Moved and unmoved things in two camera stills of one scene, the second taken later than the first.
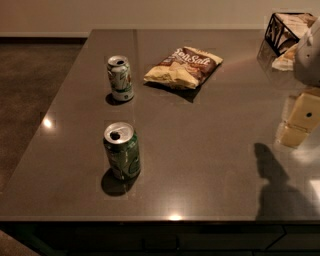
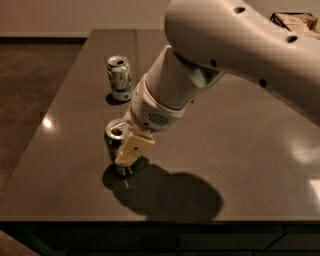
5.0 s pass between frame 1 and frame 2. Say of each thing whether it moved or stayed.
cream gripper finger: moved
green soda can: stayed
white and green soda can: stayed
